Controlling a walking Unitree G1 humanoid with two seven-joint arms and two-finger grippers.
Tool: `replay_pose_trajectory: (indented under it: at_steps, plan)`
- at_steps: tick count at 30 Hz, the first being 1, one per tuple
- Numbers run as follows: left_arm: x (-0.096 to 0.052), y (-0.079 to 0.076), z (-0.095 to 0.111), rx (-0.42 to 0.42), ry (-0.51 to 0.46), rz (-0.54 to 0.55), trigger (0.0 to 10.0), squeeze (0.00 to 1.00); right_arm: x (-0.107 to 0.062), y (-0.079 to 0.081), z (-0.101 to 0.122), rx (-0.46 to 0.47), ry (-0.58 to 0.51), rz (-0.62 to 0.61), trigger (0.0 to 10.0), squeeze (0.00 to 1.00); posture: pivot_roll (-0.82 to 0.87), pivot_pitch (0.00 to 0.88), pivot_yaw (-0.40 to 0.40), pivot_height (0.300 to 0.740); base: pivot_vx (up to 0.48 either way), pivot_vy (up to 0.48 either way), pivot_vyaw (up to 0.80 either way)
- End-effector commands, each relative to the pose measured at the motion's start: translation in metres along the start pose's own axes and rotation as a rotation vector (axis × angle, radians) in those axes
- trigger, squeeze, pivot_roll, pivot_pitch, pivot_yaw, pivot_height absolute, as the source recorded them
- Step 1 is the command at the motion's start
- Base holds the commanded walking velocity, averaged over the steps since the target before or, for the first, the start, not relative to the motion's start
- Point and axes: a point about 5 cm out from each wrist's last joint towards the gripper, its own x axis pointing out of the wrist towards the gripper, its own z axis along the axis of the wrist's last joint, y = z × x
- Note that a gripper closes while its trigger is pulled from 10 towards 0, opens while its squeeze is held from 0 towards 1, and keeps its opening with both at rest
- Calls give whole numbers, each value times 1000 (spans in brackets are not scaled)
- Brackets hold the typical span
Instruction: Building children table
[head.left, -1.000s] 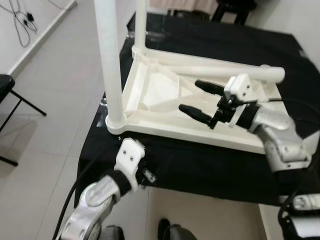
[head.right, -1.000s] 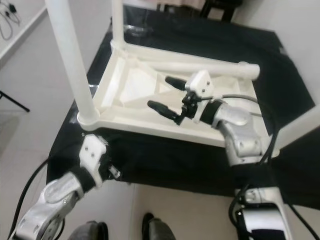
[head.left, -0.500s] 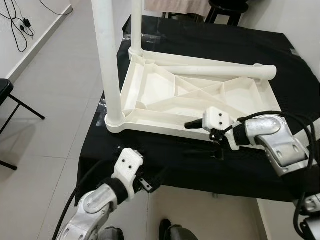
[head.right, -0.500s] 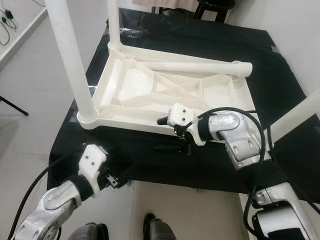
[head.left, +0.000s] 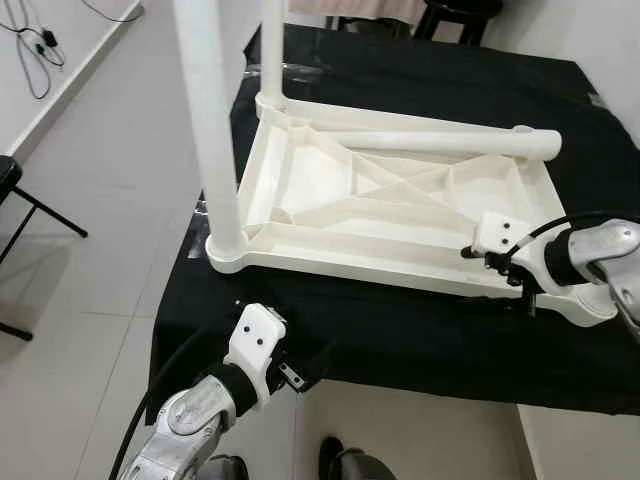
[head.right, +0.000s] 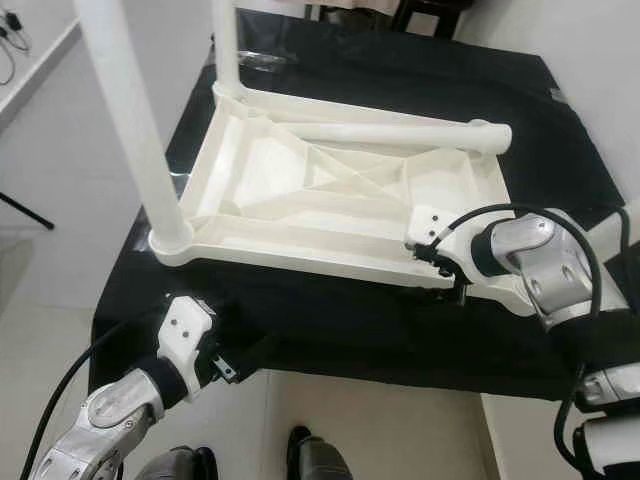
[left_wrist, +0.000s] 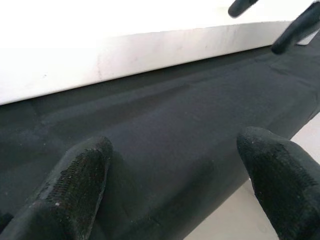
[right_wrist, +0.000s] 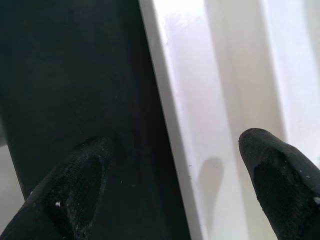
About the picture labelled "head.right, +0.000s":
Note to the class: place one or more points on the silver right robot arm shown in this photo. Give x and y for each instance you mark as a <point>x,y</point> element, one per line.
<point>530,250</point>

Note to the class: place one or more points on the black folding chair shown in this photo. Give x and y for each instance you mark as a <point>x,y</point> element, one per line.
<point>25,210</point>

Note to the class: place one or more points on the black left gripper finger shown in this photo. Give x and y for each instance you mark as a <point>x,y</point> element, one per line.
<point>253,356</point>

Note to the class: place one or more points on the black tablecloth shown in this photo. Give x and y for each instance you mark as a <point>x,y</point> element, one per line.
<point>360,340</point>

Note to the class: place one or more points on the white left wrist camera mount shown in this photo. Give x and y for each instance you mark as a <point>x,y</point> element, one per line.
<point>185,325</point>

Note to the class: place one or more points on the beige cloth covered table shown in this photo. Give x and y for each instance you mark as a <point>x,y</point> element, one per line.
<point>340,5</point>

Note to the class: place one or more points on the clear tape strip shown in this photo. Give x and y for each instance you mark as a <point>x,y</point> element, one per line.
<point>270,60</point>

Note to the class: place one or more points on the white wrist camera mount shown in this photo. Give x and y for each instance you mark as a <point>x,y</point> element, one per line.
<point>185,325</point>
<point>428,225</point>

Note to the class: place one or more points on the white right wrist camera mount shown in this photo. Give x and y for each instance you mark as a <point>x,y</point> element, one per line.
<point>428,225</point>

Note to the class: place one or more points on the white plastic table top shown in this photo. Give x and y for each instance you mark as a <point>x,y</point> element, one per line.
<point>270,165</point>

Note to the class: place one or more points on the black power adapter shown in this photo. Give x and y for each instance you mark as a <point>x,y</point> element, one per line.
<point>15,20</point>

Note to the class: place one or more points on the grey tape piece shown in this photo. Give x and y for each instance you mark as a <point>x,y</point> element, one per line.
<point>558,95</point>

